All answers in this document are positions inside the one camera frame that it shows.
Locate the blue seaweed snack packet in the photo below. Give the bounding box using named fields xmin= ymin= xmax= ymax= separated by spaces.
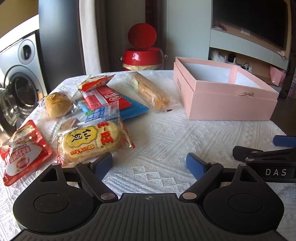
xmin=76 ymin=94 xmax=149 ymax=121

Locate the small clear brown snack packet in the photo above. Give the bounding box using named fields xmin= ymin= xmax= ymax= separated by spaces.
xmin=54 ymin=115 xmax=79 ymax=132

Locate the red and white snack packet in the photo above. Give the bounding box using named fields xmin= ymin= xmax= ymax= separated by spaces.
xmin=0 ymin=120 xmax=53 ymax=187

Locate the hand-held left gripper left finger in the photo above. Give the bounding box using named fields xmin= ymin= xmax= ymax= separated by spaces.
xmin=43 ymin=153 xmax=118 ymax=202

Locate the white crumpled cloth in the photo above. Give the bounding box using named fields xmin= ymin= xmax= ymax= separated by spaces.
xmin=209 ymin=50 xmax=229 ymax=62

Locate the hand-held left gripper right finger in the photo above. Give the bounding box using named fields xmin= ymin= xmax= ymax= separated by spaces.
xmin=179 ymin=152 xmax=256 ymax=202

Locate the yellow small bread packet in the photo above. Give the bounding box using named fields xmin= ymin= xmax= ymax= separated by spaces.
xmin=38 ymin=91 xmax=80 ymax=120

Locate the red trash bin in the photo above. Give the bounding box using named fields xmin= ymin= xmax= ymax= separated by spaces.
xmin=120 ymin=23 xmax=167 ymax=72

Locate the orange and red snack packet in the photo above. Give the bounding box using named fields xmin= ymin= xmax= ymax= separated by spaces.
xmin=77 ymin=74 xmax=114 ymax=92

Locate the red striped snack packet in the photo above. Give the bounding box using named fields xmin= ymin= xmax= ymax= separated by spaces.
xmin=77 ymin=85 xmax=132 ymax=112

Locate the yellow rice cracker packet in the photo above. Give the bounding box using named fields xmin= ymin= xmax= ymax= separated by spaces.
xmin=57 ymin=117 xmax=136 ymax=167

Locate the black television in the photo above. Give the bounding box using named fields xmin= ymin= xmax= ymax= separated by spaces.
xmin=212 ymin=0 xmax=292 ymax=54

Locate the white textured tablecloth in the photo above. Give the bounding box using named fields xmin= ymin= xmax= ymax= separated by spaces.
xmin=0 ymin=70 xmax=296 ymax=234

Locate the pale grey cabinet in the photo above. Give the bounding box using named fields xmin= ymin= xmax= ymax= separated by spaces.
xmin=209 ymin=0 xmax=296 ymax=98

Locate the silver washing machine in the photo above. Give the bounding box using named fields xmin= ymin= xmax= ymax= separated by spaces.
xmin=0 ymin=30 xmax=52 ymax=137

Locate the grey ribbed curtain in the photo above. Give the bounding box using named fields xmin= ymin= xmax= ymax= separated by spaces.
xmin=94 ymin=0 xmax=111 ymax=73

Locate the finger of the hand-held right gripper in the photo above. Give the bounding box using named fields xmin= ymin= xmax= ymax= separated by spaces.
xmin=232 ymin=146 xmax=296 ymax=165
xmin=273 ymin=135 xmax=296 ymax=147

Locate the pink cardboard box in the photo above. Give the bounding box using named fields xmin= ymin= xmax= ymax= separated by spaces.
xmin=173 ymin=56 xmax=279 ymax=121

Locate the small blue and white packet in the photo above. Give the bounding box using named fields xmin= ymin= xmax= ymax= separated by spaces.
xmin=79 ymin=103 xmax=121 ymax=124

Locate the pink bag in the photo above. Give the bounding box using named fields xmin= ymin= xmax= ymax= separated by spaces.
xmin=269 ymin=66 xmax=287 ymax=86

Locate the clear wafer packet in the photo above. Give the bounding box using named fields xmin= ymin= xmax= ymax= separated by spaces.
xmin=116 ymin=71 xmax=183 ymax=114

